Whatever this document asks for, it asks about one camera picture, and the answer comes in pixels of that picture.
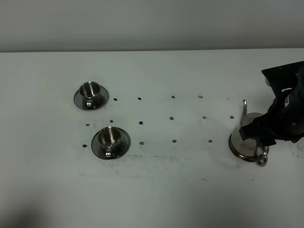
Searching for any stainless steel teacup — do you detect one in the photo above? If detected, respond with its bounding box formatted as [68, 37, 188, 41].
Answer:
[79, 81, 101, 110]
[97, 126, 122, 159]

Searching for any far stainless steel saucer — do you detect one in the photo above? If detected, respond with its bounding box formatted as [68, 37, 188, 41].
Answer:
[73, 81, 109, 111]

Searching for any near stainless steel saucer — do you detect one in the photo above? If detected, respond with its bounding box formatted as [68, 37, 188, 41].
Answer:
[91, 127, 131, 160]

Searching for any near stainless steel teacup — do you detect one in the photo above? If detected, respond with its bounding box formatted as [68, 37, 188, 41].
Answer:
[97, 126, 122, 159]

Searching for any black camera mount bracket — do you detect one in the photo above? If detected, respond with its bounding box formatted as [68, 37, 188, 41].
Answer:
[262, 61, 304, 97]

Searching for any stainless steel saucer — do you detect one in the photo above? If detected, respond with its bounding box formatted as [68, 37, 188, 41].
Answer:
[91, 127, 131, 160]
[73, 81, 109, 111]

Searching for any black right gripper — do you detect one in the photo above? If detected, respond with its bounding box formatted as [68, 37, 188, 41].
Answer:
[239, 89, 304, 146]

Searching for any far stainless steel teacup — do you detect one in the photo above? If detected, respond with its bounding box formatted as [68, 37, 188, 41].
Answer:
[79, 81, 101, 110]

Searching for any stainless steel teapot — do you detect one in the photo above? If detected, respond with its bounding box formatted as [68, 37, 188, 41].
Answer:
[228, 99, 269, 167]

